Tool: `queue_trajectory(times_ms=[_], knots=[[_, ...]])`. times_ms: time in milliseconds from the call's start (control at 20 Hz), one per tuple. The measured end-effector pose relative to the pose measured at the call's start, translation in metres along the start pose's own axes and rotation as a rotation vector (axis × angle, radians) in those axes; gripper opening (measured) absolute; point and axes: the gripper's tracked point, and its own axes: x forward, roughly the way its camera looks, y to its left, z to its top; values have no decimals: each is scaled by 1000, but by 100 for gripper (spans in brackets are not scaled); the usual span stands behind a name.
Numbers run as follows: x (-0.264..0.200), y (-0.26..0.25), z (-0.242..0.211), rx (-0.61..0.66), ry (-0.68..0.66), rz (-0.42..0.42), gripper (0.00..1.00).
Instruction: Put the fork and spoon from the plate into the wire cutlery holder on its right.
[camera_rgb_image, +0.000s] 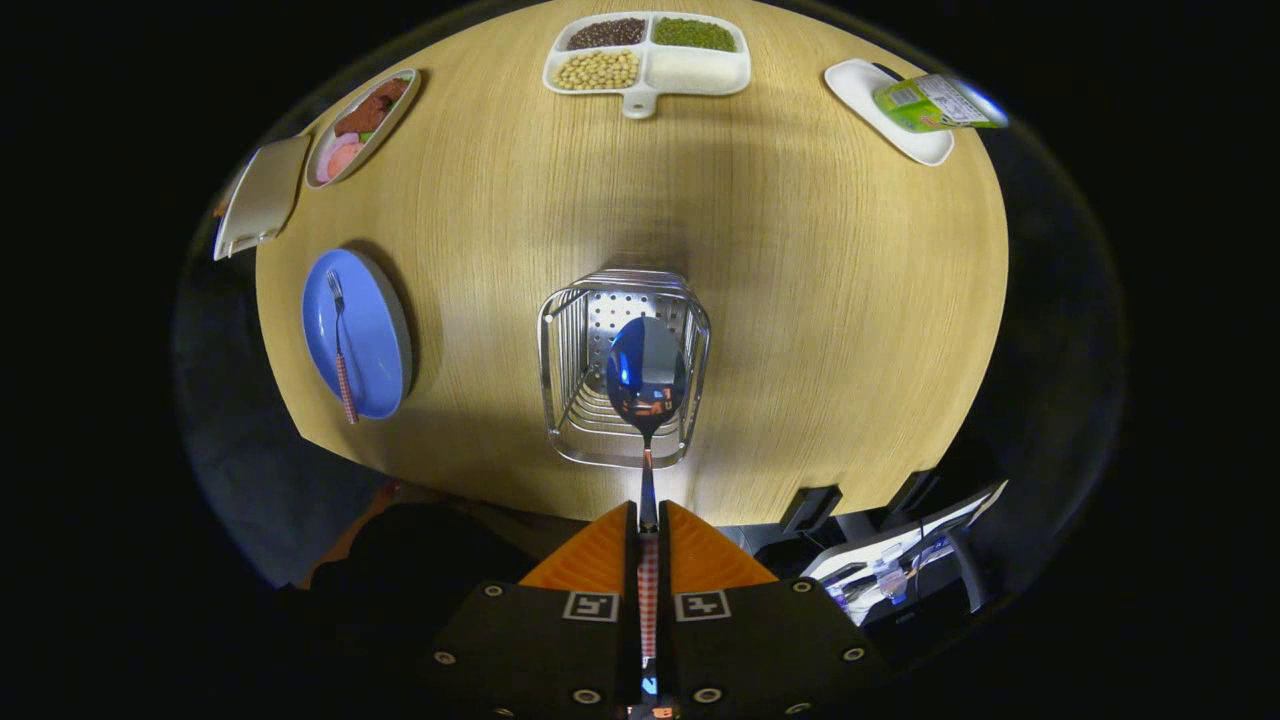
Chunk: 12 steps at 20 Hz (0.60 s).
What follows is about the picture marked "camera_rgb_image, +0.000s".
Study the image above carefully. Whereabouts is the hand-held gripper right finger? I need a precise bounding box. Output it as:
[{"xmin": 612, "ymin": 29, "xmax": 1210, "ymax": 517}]
[{"xmin": 656, "ymin": 502, "xmax": 893, "ymax": 720}]

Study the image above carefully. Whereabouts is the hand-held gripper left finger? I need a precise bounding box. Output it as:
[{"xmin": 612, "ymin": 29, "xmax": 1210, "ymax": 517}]
[{"xmin": 428, "ymin": 502, "xmax": 643, "ymax": 720}]

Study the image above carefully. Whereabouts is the spoon with red checked handle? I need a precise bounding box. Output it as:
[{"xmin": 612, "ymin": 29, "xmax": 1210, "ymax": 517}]
[{"xmin": 606, "ymin": 316, "xmax": 689, "ymax": 691}]

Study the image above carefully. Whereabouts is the fork with red checked handle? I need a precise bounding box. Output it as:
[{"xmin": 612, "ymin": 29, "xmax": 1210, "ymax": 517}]
[{"xmin": 327, "ymin": 270, "xmax": 360, "ymax": 425}]

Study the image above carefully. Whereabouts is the blue round plate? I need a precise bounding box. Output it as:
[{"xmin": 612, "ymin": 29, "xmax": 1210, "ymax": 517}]
[{"xmin": 302, "ymin": 248, "xmax": 414, "ymax": 421}]

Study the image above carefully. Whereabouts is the white toaster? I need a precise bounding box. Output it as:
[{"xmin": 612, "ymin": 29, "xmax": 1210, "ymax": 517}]
[{"xmin": 212, "ymin": 135, "xmax": 312, "ymax": 262}]

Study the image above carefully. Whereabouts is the oval plate of meat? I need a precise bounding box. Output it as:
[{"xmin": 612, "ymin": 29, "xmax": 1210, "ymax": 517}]
[{"xmin": 305, "ymin": 68, "xmax": 421, "ymax": 191}]

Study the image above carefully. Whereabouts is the white square plate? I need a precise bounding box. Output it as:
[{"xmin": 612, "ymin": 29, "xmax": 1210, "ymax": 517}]
[{"xmin": 824, "ymin": 58, "xmax": 956, "ymax": 167}]

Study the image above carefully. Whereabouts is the green labelled bottle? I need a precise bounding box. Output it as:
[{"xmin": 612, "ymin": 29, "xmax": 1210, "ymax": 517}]
[{"xmin": 873, "ymin": 73, "xmax": 1009, "ymax": 134}]

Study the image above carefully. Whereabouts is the white divided dish of beans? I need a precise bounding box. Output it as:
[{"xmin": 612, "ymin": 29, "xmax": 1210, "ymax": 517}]
[{"xmin": 543, "ymin": 10, "xmax": 752, "ymax": 120}]

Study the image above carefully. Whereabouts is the metal wire cutlery basket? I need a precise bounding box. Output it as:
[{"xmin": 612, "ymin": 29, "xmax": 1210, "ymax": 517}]
[{"xmin": 538, "ymin": 268, "xmax": 712, "ymax": 470}]

